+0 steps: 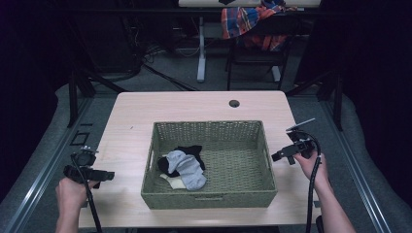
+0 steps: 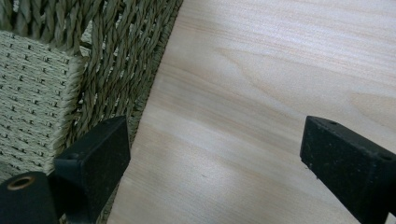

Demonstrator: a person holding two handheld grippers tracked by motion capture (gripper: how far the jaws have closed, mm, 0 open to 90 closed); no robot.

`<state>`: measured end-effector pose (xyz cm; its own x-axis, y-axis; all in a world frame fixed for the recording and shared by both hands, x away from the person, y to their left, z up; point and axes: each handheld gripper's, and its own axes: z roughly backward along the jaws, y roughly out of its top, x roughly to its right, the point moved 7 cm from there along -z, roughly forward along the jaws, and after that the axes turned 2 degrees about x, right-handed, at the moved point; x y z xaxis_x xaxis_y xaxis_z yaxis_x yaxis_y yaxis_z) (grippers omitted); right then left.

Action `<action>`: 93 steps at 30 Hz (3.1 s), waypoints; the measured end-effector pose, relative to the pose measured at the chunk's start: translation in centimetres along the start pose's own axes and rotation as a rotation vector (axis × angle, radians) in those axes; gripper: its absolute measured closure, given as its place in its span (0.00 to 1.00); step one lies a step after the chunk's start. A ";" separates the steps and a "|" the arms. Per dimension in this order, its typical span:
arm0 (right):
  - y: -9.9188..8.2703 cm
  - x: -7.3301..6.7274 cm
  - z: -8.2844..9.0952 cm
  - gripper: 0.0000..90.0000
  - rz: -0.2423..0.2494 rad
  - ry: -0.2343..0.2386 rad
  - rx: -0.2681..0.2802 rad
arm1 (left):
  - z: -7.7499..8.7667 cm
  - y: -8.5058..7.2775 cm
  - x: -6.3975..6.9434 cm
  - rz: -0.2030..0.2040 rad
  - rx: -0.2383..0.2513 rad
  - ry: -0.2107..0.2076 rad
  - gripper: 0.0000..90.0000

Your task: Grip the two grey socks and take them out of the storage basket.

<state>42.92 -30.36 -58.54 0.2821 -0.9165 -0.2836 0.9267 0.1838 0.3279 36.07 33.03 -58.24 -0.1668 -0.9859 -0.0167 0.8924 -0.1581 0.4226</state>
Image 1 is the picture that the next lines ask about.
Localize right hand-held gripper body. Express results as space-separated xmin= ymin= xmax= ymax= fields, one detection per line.
xmin=286 ymin=117 xmax=318 ymax=160

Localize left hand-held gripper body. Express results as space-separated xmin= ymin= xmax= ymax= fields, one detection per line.
xmin=63 ymin=146 xmax=102 ymax=189

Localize person's right hand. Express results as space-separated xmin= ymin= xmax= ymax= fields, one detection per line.
xmin=292 ymin=150 xmax=330 ymax=192

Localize person's left hand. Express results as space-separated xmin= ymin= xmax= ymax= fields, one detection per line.
xmin=54 ymin=177 xmax=100 ymax=216

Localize black tape floor marking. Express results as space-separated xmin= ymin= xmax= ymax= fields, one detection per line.
xmin=69 ymin=122 xmax=94 ymax=147

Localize green woven basket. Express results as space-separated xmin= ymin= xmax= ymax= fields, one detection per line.
xmin=140 ymin=119 xmax=279 ymax=211

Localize black metal stand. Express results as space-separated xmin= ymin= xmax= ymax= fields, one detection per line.
xmin=66 ymin=68 xmax=128 ymax=128
xmin=285 ymin=68 xmax=345 ymax=132

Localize cream sock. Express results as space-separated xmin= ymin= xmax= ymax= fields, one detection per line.
xmin=158 ymin=173 xmax=188 ymax=190

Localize grey sock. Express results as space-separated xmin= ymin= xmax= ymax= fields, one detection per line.
xmin=166 ymin=150 xmax=208 ymax=191

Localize black sock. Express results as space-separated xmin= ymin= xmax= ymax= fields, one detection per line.
xmin=156 ymin=145 xmax=206 ymax=179

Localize black chair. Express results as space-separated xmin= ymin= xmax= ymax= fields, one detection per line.
xmin=224 ymin=14 xmax=295 ymax=92

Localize white-legged background table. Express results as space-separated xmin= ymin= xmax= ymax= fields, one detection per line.
xmin=178 ymin=0 xmax=323 ymax=83

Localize plaid cloth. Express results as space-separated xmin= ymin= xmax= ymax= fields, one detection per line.
xmin=221 ymin=0 xmax=297 ymax=51

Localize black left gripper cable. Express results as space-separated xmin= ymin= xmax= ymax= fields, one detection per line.
xmin=70 ymin=154 xmax=104 ymax=233

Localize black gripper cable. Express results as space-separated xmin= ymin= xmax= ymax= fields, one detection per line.
xmin=299 ymin=130 xmax=323 ymax=233
xmin=70 ymin=154 xmax=104 ymax=233

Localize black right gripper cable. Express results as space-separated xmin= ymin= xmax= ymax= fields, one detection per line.
xmin=299 ymin=130 xmax=323 ymax=233

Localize aluminium floor rail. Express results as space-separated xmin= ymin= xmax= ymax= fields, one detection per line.
xmin=319 ymin=96 xmax=394 ymax=233
xmin=0 ymin=96 xmax=95 ymax=233

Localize black floor cables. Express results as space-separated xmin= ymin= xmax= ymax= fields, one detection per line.
xmin=141 ymin=61 xmax=199 ymax=92

